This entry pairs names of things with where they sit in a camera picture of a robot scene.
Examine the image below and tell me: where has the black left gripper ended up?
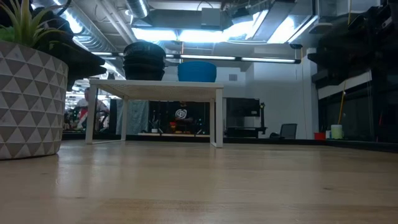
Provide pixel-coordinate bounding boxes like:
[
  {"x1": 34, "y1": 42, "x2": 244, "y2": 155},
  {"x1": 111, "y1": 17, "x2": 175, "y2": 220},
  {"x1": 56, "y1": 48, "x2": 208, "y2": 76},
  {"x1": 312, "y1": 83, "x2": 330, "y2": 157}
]
[{"x1": 30, "y1": 7, "x2": 107, "y2": 91}]

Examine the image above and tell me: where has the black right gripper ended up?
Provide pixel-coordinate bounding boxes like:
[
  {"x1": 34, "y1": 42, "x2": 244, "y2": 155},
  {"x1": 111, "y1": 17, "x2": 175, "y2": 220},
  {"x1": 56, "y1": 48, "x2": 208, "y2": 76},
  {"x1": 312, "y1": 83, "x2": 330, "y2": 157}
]
[{"x1": 307, "y1": 0, "x2": 398, "y2": 83}]

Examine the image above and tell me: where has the person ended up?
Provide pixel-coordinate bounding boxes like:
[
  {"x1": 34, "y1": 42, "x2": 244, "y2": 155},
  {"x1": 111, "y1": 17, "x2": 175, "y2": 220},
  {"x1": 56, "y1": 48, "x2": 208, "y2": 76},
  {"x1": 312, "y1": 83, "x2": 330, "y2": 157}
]
[
  {"x1": 169, "y1": 101, "x2": 195, "y2": 134},
  {"x1": 74, "y1": 88, "x2": 110, "y2": 131}
]

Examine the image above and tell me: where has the grey-blue cloth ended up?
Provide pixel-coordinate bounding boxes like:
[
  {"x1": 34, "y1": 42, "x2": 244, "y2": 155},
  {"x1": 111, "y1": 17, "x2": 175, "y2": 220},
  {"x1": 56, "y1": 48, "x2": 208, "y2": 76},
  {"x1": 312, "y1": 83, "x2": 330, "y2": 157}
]
[{"x1": 115, "y1": 99, "x2": 150, "y2": 135}]

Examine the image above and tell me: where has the pale cylindrical container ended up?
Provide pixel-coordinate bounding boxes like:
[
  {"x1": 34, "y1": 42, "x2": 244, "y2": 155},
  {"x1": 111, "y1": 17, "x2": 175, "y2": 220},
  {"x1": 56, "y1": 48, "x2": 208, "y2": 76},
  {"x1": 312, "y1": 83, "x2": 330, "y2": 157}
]
[{"x1": 330, "y1": 124, "x2": 343, "y2": 140}]

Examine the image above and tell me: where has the grey white triangle-patterned pot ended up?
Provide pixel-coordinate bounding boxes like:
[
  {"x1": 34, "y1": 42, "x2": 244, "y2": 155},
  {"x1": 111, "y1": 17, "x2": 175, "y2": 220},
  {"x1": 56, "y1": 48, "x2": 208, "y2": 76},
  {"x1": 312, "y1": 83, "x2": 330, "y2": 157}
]
[{"x1": 0, "y1": 40, "x2": 69, "y2": 161}]

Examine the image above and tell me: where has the white perforated metal shelf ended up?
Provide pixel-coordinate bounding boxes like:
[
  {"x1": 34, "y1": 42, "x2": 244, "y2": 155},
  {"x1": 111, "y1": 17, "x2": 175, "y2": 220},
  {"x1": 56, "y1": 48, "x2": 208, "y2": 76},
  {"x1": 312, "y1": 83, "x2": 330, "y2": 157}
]
[{"x1": 85, "y1": 78, "x2": 224, "y2": 149}]

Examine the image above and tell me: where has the green artificial succulent plant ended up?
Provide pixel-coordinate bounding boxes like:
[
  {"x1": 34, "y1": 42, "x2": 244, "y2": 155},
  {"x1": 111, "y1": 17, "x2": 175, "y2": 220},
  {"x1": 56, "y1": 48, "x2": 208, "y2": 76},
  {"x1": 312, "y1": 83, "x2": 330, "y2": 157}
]
[{"x1": 0, "y1": 0, "x2": 68, "y2": 50}]

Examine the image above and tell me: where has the grey office chair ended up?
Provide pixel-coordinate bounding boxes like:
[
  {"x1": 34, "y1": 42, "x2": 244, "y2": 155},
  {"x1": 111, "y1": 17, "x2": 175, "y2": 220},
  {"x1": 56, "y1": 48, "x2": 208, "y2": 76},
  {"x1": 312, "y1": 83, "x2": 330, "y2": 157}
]
[{"x1": 269, "y1": 123, "x2": 299, "y2": 140}]

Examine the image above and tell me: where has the long linear ceiling light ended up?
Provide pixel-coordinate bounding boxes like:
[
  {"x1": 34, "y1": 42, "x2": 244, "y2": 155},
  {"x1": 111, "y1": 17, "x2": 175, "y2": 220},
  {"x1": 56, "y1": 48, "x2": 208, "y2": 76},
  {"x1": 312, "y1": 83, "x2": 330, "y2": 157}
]
[{"x1": 164, "y1": 53, "x2": 302, "y2": 65}]

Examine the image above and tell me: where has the black monitor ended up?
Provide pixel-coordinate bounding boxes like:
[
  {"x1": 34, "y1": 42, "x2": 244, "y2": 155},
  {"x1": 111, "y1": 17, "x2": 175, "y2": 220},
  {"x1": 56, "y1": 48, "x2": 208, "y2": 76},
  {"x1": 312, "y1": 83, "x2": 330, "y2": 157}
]
[{"x1": 225, "y1": 98, "x2": 261, "y2": 118}]

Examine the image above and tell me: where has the grey ceiling box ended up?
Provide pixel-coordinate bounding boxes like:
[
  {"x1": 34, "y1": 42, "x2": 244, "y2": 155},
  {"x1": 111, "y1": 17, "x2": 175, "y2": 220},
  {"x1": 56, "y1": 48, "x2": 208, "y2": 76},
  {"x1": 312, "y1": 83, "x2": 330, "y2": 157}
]
[{"x1": 200, "y1": 7, "x2": 222, "y2": 28}]

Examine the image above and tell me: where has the yellow hanging cord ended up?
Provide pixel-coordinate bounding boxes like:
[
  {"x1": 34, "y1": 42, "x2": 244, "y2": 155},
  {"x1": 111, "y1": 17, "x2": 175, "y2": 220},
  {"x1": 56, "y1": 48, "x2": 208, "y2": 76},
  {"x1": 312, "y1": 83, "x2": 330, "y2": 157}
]
[{"x1": 337, "y1": 79, "x2": 348, "y2": 125}]

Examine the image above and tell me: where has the silver round air duct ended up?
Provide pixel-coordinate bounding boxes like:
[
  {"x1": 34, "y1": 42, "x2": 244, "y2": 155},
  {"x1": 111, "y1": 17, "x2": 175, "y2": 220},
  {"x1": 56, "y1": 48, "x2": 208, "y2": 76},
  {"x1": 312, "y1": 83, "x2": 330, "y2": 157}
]
[{"x1": 126, "y1": 0, "x2": 150, "y2": 19}]

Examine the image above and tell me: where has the black aluminium table frame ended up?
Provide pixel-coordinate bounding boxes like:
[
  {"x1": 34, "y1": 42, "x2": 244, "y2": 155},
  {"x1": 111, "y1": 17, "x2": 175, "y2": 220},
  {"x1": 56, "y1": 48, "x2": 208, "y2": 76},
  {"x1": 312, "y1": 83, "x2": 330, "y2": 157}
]
[{"x1": 62, "y1": 132, "x2": 398, "y2": 153}]

